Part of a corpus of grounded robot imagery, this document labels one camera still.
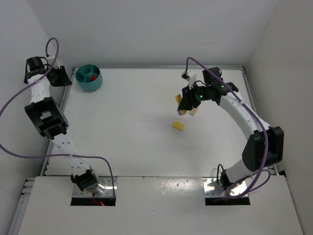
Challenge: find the cream white lego brick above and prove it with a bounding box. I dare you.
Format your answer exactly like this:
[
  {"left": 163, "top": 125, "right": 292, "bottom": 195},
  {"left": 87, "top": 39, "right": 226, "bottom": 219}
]
[{"left": 188, "top": 108, "right": 198, "bottom": 117}]

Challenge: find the long yellow lego brick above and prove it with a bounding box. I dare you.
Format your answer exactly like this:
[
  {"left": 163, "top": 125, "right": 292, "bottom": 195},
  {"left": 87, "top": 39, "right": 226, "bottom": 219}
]
[{"left": 175, "top": 94, "right": 182, "bottom": 106}]

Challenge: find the purple lego plate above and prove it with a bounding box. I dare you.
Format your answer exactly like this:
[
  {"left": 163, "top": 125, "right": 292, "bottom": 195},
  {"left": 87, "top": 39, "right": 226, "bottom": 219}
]
[{"left": 177, "top": 110, "right": 187, "bottom": 116}]

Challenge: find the short yellow lego brick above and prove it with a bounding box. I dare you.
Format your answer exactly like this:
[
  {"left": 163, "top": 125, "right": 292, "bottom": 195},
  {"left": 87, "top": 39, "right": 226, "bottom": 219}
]
[{"left": 172, "top": 121, "right": 185, "bottom": 131}]

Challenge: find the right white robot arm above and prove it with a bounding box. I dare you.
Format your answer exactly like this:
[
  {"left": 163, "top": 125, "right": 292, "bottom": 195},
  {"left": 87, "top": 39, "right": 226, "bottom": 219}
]
[{"left": 178, "top": 67, "right": 284, "bottom": 190}]

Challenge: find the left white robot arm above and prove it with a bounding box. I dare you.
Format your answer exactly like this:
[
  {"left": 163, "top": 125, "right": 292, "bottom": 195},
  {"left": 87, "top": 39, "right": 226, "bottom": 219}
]
[{"left": 24, "top": 56, "right": 105, "bottom": 196}]

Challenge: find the teal divided round container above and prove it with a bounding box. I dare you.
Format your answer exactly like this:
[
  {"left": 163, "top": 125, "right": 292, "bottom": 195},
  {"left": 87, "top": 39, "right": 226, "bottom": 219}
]
[{"left": 75, "top": 65, "right": 103, "bottom": 92}]

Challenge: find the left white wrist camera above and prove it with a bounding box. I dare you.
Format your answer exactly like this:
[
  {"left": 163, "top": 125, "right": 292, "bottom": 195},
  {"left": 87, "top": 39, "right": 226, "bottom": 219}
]
[{"left": 47, "top": 54, "right": 59, "bottom": 66}]

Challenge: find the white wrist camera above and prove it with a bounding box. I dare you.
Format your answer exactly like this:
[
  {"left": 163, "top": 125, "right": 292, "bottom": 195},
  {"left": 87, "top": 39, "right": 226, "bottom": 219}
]
[
  {"left": 47, "top": 54, "right": 59, "bottom": 66},
  {"left": 181, "top": 70, "right": 197, "bottom": 89}
]

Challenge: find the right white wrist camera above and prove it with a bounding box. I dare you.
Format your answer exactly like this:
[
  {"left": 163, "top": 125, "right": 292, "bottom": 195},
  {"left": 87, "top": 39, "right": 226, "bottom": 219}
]
[{"left": 181, "top": 70, "right": 197, "bottom": 89}]

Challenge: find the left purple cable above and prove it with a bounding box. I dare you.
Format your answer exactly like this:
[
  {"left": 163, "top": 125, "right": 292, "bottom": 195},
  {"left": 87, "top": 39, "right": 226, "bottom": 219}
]
[{"left": 0, "top": 37, "right": 115, "bottom": 196}]

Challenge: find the purple cable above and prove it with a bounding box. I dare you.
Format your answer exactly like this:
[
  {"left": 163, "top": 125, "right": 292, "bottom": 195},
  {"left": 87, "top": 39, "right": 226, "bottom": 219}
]
[
  {"left": 0, "top": 37, "right": 115, "bottom": 196},
  {"left": 185, "top": 57, "right": 272, "bottom": 199}
]

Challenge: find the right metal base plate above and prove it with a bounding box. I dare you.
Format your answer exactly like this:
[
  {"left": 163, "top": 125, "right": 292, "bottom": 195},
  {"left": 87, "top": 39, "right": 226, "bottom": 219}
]
[{"left": 202, "top": 177, "right": 247, "bottom": 199}]

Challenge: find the metal base plate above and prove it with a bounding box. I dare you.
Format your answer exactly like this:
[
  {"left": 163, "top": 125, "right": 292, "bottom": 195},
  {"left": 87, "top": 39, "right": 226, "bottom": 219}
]
[
  {"left": 202, "top": 177, "right": 247, "bottom": 199},
  {"left": 72, "top": 177, "right": 118, "bottom": 198}
]

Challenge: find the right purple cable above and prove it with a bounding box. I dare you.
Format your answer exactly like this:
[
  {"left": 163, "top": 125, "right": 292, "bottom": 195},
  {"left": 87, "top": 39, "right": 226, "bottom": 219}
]
[{"left": 185, "top": 57, "right": 272, "bottom": 199}]

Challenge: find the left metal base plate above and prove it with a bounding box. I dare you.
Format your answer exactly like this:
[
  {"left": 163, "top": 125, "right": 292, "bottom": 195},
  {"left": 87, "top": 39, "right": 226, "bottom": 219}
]
[{"left": 72, "top": 177, "right": 118, "bottom": 198}]

